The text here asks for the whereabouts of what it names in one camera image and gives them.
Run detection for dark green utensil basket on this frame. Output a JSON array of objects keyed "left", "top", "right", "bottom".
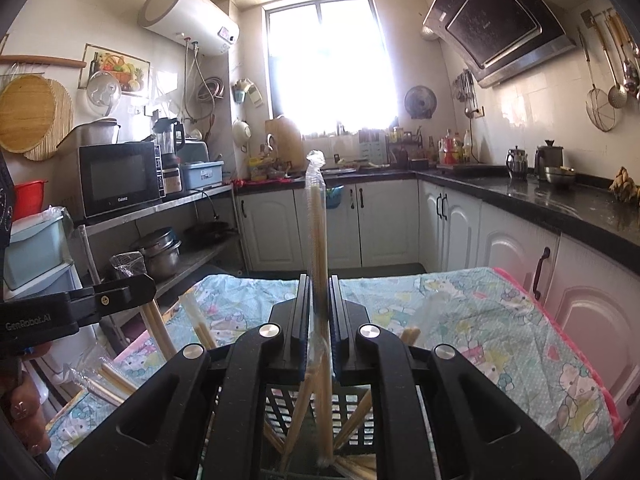
[{"left": 259, "top": 382, "right": 377, "bottom": 480}]

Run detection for person's left hand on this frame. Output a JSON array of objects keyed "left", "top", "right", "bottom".
[{"left": 1, "top": 372, "right": 51, "bottom": 456}]

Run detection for plastic drawer tower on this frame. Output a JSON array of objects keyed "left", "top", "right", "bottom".
[{"left": 3, "top": 207, "right": 98, "bottom": 387}]

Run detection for metal shelf rack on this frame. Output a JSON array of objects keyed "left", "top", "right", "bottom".
[{"left": 68, "top": 184, "right": 245, "bottom": 311}]

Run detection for stacked steel pots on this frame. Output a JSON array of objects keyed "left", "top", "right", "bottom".
[{"left": 130, "top": 226, "right": 181, "bottom": 282}]

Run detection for floral hello kitty tablecloth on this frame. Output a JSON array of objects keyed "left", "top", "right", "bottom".
[{"left": 48, "top": 268, "right": 624, "bottom": 478}]

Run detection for red plastic basin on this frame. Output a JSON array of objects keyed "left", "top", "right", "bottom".
[{"left": 13, "top": 180, "right": 47, "bottom": 220}]

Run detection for black microwave oven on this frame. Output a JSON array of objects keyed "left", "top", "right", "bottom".
[{"left": 52, "top": 142, "right": 162, "bottom": 222}]

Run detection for black frying pan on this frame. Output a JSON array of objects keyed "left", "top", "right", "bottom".
[{"left": 184, "top": 220, "right": 236, "bottom": 248}]

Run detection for blue plastic box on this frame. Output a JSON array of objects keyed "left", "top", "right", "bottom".
[{"left": 180, "top": 160, "right": 224, "bottom": 191}]

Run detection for black blender jug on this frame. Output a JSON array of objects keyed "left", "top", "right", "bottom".
[{"left": 152, "top": 117, "right": 186, "bottom": 168}]

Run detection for round bamboo tray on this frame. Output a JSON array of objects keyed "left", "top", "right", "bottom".
[{"left": 1, "top": 75, "right": 74, "bottom": 162}]

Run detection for framed fruit picture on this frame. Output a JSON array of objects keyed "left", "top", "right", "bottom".
[{"left": 78, "top": 44, "right": 151, "bottom": 98}]

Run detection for wooden cutting board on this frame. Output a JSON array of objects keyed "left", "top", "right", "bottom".
[{"left": 265, "top": 115, "right": 307, "bottom": 170}]

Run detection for blue hanging basket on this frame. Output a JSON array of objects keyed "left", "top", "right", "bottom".
[{"left": 326, "top": 185, "right": 344, "bottom": 210}]

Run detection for steel kettle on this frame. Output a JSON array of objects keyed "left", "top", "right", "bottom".
[{"left": 506, "top": 146, "right": 528, "bottom": 180}]

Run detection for red condiment bottle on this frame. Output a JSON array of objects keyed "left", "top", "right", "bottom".
[{"left": 438, "top": 129, "right": 461, "bottom": 165}]

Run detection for dark metal pot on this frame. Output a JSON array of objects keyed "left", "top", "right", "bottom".
[{"left": 534, "top": 140, "right": 576, "bottom": 188}]

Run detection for bunch of bananas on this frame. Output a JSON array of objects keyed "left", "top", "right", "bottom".
[{"left": 608, "top": 167, "right": 640, "bottom": 206}]

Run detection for white water heater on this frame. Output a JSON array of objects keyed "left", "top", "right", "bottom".
[{"left": 138, "top": 0, "right": 240, "bottom": 56}]

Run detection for steel ladle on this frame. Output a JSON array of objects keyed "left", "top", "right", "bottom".
[{"left": 592, "top": 18, "right": 628, "bottom": 110}]

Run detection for black range hood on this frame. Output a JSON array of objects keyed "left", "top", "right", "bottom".
[{"left": 424, "top": 0, "right": 576, "bottom": 89}]

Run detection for small wall fan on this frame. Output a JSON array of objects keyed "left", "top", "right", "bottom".
[{"left": 404, "top": 84, "right": 437, "bottom": 120}]

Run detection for wire skimmer strainer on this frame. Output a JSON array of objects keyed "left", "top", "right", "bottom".
[{"left": 577, "top": 28, "right": 617, "bottom": 132}]

